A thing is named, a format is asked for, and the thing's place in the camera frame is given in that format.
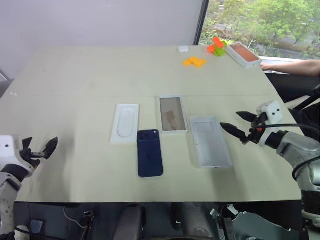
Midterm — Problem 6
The dark window frame post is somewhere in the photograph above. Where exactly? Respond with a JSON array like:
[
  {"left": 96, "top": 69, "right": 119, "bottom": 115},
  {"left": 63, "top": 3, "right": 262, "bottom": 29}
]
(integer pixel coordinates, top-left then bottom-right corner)
[{"left": 193, "top": 0, "right": 211, "bottom": 47}]

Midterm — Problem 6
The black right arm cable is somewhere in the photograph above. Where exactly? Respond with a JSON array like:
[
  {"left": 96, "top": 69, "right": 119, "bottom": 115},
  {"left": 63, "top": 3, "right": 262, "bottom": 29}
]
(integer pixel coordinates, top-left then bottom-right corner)
[{"left": 261, "top": 123, "right": 320, "bottom": 182}]

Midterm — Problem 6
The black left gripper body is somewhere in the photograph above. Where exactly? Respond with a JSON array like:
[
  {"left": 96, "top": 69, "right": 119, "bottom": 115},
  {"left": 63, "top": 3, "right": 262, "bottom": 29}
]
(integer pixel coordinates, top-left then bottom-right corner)
[{"left": 19, "top": 147, "right": 46, "bottom": 171}]

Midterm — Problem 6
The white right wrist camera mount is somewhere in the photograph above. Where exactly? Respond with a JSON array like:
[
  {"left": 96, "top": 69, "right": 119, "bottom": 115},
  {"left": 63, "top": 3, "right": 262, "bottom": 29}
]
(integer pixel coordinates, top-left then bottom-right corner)
[{"left": 256, "top": 100, "right": 289, "bottom": 148}]

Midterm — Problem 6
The person bare hand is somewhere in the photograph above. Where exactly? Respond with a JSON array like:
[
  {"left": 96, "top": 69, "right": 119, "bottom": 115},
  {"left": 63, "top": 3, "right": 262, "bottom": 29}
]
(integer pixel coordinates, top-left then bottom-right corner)
[{"left": 259, "top": 62, "right": 275, "bottom": 73}]

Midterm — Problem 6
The grey rounded shape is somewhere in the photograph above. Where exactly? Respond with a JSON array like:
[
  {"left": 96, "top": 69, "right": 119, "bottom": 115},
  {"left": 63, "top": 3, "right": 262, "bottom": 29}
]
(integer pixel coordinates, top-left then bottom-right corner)
[
  {"left": 179, "top": 201, "right": 214, "bottom": 240},
  {"left": 119, "top": 203, "right": 148, "bottom": 240}
]

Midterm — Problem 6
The white shallow insert tray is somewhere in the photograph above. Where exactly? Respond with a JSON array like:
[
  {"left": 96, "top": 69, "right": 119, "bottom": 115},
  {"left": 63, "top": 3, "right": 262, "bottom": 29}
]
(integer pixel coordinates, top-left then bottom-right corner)
[{"left": 109, "top": 103, "right": 141, "bottom": 144}]

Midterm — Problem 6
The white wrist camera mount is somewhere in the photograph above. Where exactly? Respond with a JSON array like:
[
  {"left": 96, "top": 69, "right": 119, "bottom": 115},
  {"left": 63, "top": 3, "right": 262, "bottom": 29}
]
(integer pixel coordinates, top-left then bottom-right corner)
[
  {"left": 256, "top": 100, "right": 289, "bottom": 148},
  {"left": 0, "top": 134, "right": 36, "bottom": 177}
]

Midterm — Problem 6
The yellow building block pile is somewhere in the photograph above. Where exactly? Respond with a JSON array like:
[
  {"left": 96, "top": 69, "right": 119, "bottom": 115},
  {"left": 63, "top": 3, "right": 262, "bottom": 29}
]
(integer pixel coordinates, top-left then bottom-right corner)
[{"left": 181, "top": 56, "right": 208, "bottom": 69}]

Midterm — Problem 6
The white phone box lid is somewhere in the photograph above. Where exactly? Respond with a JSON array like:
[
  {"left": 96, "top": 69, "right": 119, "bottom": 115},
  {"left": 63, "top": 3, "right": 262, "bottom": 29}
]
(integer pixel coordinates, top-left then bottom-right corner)
[{"left": 189, "top": 115, "right": 234, "bottom": 169}]

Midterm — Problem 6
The dark blue smartphone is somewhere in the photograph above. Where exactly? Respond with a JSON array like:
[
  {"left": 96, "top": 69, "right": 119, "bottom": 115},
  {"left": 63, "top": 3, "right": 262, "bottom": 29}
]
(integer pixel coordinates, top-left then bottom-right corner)
[{"left": 136, "top": 128, "right": 165, "bottom": 179}]

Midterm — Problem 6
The closed orange-print phone box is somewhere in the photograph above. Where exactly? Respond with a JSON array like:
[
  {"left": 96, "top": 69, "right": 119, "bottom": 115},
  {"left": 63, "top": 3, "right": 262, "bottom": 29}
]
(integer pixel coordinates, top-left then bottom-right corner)
[{"left": 224, "top": 41, "right": 264, "bottom": 70}]

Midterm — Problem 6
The green building block cluster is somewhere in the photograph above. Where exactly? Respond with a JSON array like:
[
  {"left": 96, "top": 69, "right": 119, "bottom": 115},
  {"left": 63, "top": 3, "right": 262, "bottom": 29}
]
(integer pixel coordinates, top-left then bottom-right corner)
[{"left": 213, "top": 39, "right": 229, "bottom": 58}]

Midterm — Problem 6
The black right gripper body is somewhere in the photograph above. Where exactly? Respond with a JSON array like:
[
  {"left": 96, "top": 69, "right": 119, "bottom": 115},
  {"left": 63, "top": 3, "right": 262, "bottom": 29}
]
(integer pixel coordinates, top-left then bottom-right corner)
[{"left": 243, "top": 112, "right": 268, "bottom": 145}]

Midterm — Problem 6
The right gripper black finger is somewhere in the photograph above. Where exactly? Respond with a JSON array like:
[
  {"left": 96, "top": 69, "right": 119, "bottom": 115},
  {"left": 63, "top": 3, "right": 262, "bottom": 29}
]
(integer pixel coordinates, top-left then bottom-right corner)
[
  {"left": 219, "top": 122, "right": 248, "bottom": 145},
  {"left": 235, "top": 110, "right": 257, "bottom": 124}
]

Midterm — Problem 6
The black metal table clamp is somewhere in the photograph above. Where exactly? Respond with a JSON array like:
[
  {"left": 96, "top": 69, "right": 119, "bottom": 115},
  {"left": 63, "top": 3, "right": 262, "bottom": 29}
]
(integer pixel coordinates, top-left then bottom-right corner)
[
  {"left": 210, "top": 204, "right": 237, "bottom": 240},
  {"left": 83, "top": 210, "right": 96, "bottom": 229}
]

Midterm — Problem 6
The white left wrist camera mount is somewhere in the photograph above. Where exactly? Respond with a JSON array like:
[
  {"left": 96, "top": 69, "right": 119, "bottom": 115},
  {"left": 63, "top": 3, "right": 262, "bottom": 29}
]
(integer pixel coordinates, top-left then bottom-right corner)
[{"left": 0, "top": 134, "right": 36, "bottom": 177}]

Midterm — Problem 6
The thin white cable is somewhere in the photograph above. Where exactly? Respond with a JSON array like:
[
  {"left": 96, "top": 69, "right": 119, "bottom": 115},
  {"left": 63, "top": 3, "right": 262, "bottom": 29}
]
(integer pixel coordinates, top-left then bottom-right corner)
[{"left": 63, "top": 205, "right": 86, "bottom": 229}]

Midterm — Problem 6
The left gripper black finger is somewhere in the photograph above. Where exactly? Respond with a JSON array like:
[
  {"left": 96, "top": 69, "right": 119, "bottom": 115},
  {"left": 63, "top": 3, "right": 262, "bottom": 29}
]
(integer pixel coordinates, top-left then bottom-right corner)
[
  {"left": 22, "top": 136, "right": 34, "bottom": 151},
  {"left": 41, "top": 136, "right": 59, "bottom": 160}
]

